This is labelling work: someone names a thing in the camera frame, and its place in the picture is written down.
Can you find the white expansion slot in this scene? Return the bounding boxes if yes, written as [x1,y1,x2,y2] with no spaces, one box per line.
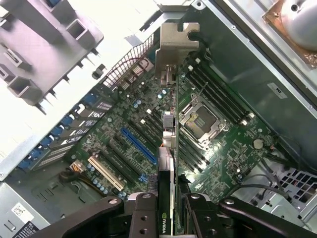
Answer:
[87,156,124,191]

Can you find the grey parts rack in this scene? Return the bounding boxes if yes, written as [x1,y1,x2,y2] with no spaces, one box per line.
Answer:
[0,0,105,116]

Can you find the CPU socket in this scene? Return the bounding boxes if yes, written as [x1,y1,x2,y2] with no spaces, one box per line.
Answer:
[178,95,228,151]

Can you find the grey power supply unit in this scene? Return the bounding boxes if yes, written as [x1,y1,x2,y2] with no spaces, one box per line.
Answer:
[0,180,65,238]

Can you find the silver disk bay cage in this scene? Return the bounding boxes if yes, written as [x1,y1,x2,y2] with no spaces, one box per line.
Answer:
[247,163,317,224]

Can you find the yellow black power wires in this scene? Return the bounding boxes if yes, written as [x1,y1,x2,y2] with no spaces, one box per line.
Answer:
[59,160,107,199]

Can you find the blue expansion slot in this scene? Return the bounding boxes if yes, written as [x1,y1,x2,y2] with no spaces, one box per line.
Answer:
[120,127,158,166]

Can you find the green motherboard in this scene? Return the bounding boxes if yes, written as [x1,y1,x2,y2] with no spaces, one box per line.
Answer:
[65,47,282,201]

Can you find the open black PC case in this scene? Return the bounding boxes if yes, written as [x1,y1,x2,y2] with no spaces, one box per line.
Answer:
[0,0,317,238]

